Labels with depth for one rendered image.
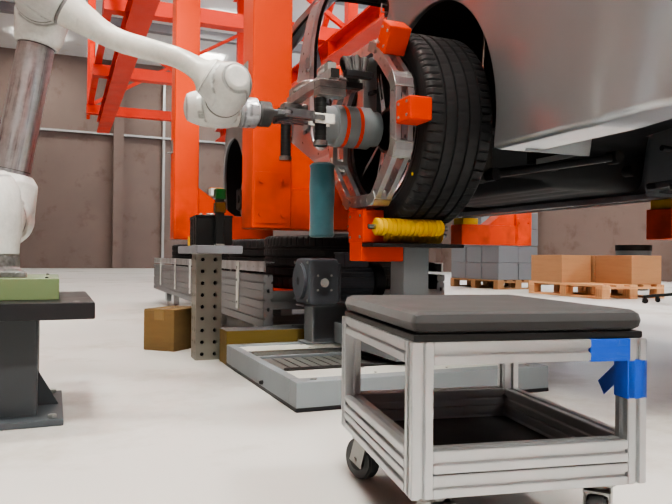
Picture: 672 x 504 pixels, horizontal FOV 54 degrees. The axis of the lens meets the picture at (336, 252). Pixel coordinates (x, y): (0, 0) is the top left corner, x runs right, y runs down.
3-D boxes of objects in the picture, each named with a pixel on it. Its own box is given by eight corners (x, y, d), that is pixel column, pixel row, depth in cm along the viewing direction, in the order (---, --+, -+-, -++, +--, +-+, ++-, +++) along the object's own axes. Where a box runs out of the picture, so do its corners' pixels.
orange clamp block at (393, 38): (404, 57, 210) (412, 28, 206) (382, 54, 207) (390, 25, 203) (396, 49, 216) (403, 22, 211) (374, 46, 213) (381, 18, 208)
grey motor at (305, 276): (407, 342, 256) (408, 252, 256) (305, 347, 240) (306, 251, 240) (386, 337, 273) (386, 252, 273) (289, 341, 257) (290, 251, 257)
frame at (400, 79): (413, 203, 201) (415, 25, 202) (394, 202, 199) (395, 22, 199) (343, 213, 252) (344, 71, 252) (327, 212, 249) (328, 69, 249)
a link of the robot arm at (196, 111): (234, 135, 195) (245, 120, 183) (180, 131, 189) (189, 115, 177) (233, 100, 196) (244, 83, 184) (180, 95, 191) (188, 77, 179)
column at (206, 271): (220, 359, 262) (221, 253, 263) (195, 360, 258) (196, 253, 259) (215, 355, 272) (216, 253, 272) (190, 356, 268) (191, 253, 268)
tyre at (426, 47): (522, 89, 194) (431, 12, 242) (453, 80, 185) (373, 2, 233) (447, 264, 231) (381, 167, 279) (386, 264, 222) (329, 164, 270)
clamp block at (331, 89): (346, 97, 201) (346, 79, 201) (319, 94, 198) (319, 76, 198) (340, 100, 206) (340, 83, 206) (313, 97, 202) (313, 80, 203)
